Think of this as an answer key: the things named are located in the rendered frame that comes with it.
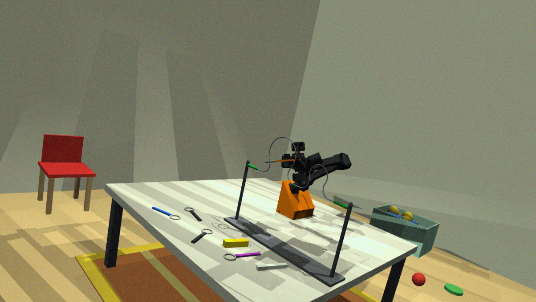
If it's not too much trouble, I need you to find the grey rectangular bar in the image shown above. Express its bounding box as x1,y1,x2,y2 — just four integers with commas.
256,263,288,271

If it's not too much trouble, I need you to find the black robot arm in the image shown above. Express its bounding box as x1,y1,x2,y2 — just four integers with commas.
281,152,352,194

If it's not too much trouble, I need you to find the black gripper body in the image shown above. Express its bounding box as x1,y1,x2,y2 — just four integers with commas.
292,142,307,182

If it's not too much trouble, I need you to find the black handle with grey ring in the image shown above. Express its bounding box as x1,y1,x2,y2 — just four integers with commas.
184,207,202,221
191,229,213,243

